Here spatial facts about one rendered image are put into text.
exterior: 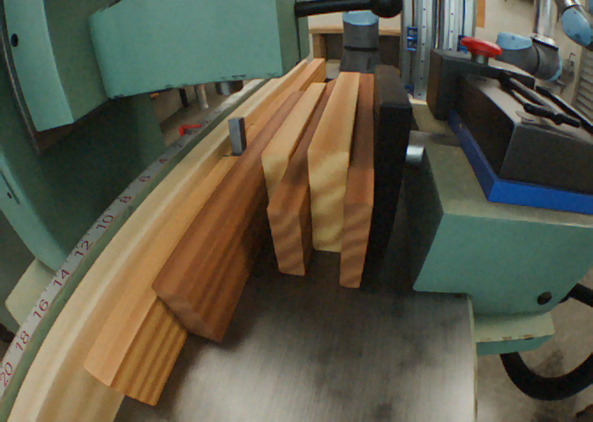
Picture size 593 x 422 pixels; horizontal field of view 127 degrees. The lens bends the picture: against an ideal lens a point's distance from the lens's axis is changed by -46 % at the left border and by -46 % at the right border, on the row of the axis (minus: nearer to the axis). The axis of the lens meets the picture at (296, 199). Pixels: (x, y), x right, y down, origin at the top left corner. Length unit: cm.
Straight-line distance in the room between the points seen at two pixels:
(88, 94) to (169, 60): 7
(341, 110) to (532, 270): 15
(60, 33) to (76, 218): 19
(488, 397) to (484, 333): 102
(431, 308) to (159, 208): 16
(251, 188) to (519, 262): 16
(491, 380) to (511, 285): 107
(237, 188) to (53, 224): 21
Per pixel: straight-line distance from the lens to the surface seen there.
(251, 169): 16
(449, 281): 16
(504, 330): 21
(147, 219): 15
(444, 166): 15
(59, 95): 20
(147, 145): 38
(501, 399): 125
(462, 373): 15
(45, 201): 30
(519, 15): 409
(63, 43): 20
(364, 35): 89
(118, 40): 19
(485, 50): 19
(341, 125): 15
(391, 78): 16
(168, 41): 16
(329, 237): 16
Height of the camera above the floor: 103
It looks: 39 degrees down
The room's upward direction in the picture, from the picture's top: 6 degrees counter-clockwise
